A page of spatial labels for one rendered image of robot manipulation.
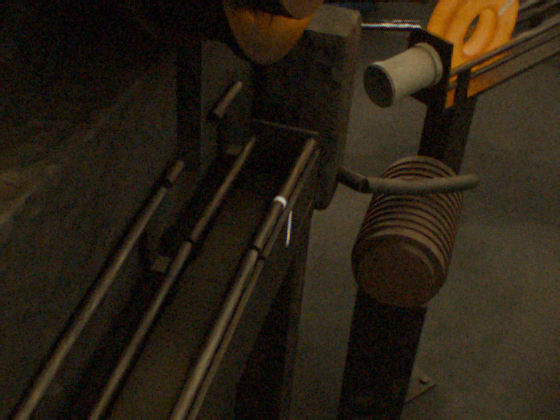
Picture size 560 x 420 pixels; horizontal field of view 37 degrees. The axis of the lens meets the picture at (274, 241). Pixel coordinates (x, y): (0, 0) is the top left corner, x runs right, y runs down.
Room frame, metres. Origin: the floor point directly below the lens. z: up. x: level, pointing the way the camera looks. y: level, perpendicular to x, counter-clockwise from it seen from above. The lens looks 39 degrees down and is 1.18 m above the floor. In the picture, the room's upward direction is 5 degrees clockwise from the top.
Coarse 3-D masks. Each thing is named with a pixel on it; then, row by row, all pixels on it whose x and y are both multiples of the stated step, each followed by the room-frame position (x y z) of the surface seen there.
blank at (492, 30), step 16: (448, 0) 1.06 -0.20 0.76; (464, 0) 1.05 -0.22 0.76; (480, 0) 1.07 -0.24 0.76; (496, 0) 1.10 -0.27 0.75; (512, 0) 1.12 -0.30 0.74; (432, 16) 1.06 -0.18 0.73; (448, 16) 1.04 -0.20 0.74; (464, 16) 1.06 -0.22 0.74; (480, 16) 1.13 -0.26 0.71; (496, 16) 1.10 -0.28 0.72; (512, 16) 1.13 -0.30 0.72; (448, 32) 1.04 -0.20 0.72; (464, 32) 1.06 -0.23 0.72; (480, 32) 1.12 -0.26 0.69; (496, 32) 1.11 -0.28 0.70; (464, 48) 1.10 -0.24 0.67; (480, 48) 1.10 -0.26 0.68; (480, 64) 1.09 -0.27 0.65
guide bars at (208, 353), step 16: (304, 144) 0.75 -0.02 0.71; (304, 160) 0.72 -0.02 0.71; (288, 176) 0.69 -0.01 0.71; (288, 192) 0.66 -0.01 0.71; (272, 208) 0.63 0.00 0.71; (272, 224) 0.61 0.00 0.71; (256, 240) 0.58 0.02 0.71; (256, 256) 0.57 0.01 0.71; (240, 272) 0.54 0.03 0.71; (240, 288) 0.53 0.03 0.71; (224, 304) 0.51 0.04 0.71; (224, 320) 0.49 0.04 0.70; (208, 336) 0.47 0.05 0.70; (224, 336) 0.49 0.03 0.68; (208, 352) 0.46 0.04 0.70; (192, 368) 0.44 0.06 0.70; (208, 368) 0.45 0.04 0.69; (192, 384) 0.43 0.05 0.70; (176, 400) 0.41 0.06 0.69; (192, 400) 0.42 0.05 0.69; (176, 416) 0.40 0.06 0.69
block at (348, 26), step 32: (320, 32) 0.85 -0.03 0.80; (352, 32) 0.86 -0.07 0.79; (288, 64) 0.85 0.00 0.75; (320, 64) 0.84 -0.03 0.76; (352, 64) 0.87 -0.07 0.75; (288, 96) 0.85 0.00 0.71; (320, 96) 0.84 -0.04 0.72; (320, 128) 0.84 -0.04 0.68; (320, 160) 0.84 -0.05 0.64; (320, 192) 0.84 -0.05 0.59
